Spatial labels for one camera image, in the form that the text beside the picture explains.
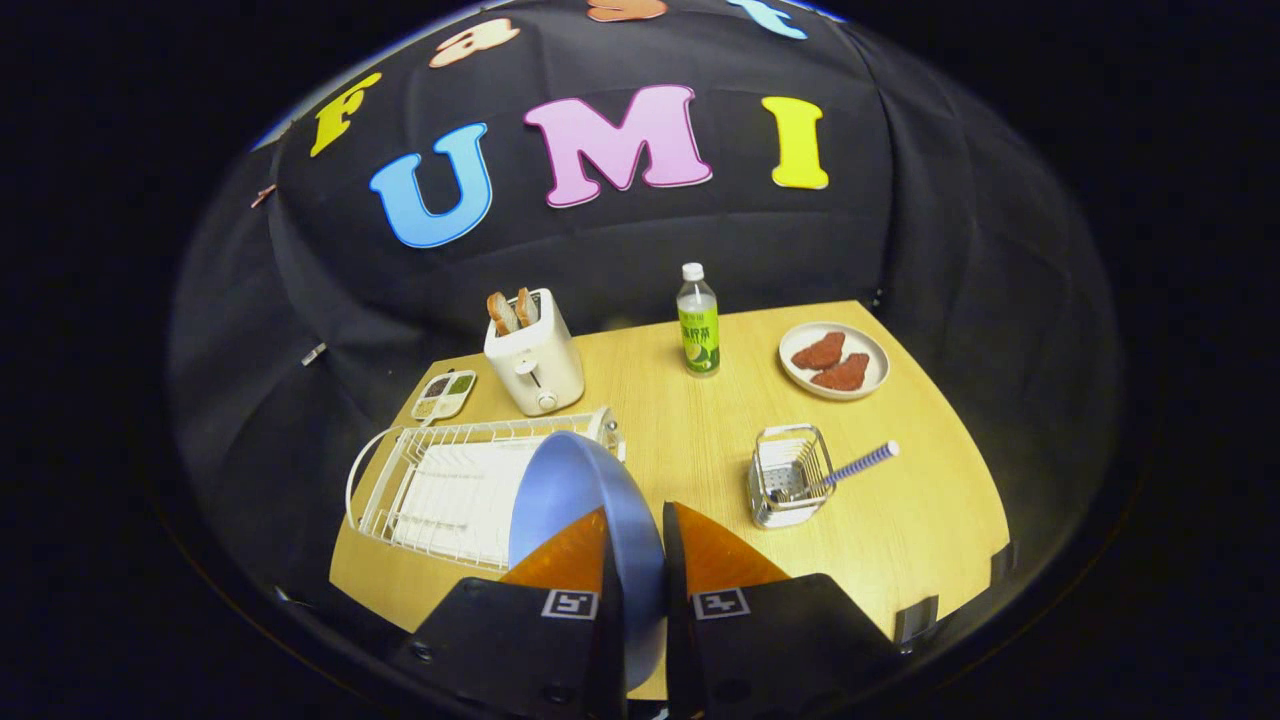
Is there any brown meat piece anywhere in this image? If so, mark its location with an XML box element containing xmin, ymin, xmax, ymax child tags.
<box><xmin>810</xmin><ymin>353</ymin><xmax>871</xmax><ymax>392</ymax></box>
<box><xmin>791</xmin><ymin>331</ymin><xmax>847</xmax><ymax>371</ymax></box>

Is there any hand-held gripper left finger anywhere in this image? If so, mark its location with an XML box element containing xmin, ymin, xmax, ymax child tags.
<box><xmin>388</xmin><ymin>505</ymin><xmax>629</xmax><ymax>720</ymax></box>

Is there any blue plate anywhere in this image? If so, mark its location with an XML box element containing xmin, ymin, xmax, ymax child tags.
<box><xmin>508</xmin><ymin>431</ymin><xmax>668</xmax><ymax>693</ymax></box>

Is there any white plate with meat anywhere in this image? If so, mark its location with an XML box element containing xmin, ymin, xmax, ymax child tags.
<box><xmin>778</xmin><ymin>321</ymin><xmax>891</xmax><ymax>401</ymax></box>

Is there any divided condiment dish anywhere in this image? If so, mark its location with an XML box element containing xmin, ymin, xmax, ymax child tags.
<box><xmin>411</xmin><ymin>369</ymin><xmax>478</xmax><ymax>422</ymax></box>

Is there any black backdrop cloth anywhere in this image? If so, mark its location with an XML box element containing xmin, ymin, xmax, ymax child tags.
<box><xmin>165</xmin><ymin>0</ymin><xmax>1121</xmax><ymax>641</ymax></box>

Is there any white wire dish rack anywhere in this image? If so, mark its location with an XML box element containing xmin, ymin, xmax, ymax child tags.
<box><xmin>345</xmin><ymin>405</ymin><xmax>627</xmax><ymax>572</ymax></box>

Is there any green label drink bottle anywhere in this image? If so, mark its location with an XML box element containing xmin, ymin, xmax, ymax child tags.
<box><xmin>677</xmin><ymin>262</ymin><xmax>721</xmax><ymax>377</ymax></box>

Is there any purple striped handle spoon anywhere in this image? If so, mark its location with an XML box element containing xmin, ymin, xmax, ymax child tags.
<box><xmin>770</xmin><ymin>441</ymin><xmax>900</xmax><ymax>504</ymax></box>

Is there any white toaster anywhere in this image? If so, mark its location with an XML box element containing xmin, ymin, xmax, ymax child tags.
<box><xmin>484</xmin><ymin>288</ymin><xmax>586</xmax><ymax>417</ymax></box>

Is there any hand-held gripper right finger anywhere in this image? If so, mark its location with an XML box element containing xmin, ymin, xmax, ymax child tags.
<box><xmin>662</xmin><ymin>501</ymin><xmax>906</xmax><ymax>720</ymax></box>

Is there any metal wire basket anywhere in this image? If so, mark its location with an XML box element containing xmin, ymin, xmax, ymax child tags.
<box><xmin>747</xmin><ymin>424</ymin><xmax>837</xmax><ymax>529</ymax></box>

